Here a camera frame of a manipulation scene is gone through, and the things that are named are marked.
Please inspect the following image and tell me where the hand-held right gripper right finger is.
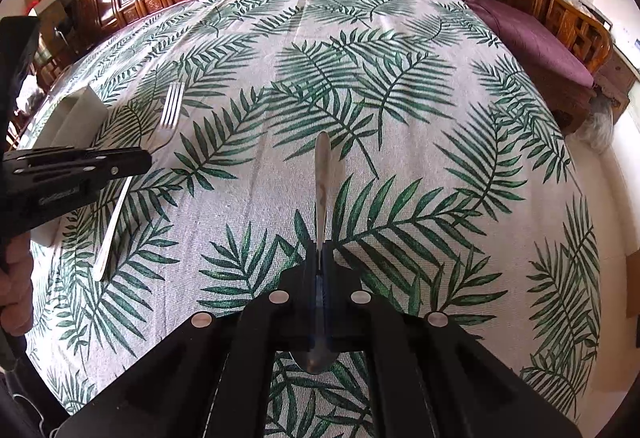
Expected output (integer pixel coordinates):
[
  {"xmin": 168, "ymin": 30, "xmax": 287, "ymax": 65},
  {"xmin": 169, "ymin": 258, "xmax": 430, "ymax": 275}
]
[{"xmin": 321, "ymin": 245, "xmax": 583, "ymax": 438}]

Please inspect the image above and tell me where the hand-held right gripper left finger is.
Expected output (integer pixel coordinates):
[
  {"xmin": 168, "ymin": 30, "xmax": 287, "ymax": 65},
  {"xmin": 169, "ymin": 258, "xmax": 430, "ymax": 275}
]
[{"xmin": 52, "ymin": 245, "xmax": 321, "ymax": 438}]

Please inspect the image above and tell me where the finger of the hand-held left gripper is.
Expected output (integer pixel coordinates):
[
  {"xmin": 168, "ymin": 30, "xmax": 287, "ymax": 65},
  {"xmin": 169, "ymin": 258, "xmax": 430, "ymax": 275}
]
[{"xmin": 2, "ymin": 145, "xmax": 153, "ymax": 180}]

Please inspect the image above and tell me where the grey rectangular tray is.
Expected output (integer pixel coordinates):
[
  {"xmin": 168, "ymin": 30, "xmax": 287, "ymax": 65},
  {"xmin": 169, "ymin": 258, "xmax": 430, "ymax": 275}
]
[{"xmin": 29, "ymin": 85, "xmax": 109, "ymax": 250}]

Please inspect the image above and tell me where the metal fork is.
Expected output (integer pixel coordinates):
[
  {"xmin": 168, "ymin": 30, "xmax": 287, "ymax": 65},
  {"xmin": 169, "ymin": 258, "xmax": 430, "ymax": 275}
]
[{"xmin": 92, "ymin": 83, "xmax": 187, "ymax": 283}]

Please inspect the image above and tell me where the metal spoon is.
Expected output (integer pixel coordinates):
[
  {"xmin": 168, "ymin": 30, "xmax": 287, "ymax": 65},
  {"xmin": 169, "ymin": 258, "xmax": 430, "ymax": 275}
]
[{"xmin": 292, "ymin": 132, "xmax": 342, "ymax": 375}]

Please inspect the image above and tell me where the person's left hand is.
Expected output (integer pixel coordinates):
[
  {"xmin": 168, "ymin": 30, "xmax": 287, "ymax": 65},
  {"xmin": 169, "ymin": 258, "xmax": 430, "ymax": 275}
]
[{"xmin": 0, "ymin": 233, "xmax": 35, "ymax": 337}]

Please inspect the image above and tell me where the leaf printed tablecloth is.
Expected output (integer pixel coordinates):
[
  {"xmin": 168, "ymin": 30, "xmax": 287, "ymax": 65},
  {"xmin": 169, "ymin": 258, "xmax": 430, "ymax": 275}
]
[{"xmin": 22, "ymin": 0, "xmax": 604, "ymax": 438}]

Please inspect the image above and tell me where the clear plastic bag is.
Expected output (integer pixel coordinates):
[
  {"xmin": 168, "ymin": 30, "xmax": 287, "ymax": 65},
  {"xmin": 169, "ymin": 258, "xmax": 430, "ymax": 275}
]
[{"xmin": 582, "ymin": 93, "xmax": 627, "ymax": 155}]

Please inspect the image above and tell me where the short purple seat cushion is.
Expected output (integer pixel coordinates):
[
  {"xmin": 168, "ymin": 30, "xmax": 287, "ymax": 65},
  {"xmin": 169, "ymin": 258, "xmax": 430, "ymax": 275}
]
[{"xmin": 465, "ymin": 0, "xmax": 597, "ymax": 90}]

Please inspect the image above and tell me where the wooden side table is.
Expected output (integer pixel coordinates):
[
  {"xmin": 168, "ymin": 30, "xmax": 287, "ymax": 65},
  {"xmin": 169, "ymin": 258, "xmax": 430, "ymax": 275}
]
[{"xmin": 592, "ymin": 45, "xmax": 639, "ymax": 122}]

